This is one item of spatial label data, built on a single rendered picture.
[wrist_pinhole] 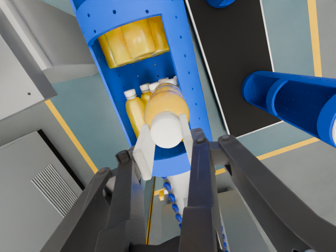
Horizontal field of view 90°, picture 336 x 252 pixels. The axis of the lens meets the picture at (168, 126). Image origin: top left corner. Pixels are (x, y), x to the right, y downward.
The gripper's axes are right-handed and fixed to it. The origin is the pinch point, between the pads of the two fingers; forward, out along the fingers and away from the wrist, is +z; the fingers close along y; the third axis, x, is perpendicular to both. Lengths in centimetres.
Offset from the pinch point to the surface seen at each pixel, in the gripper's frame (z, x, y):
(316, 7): 148, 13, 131
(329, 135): 46, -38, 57
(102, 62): 40.0, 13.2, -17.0
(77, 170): 149, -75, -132
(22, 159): 109, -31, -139
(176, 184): 56, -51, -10
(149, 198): 76, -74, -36
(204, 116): 31.8, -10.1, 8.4
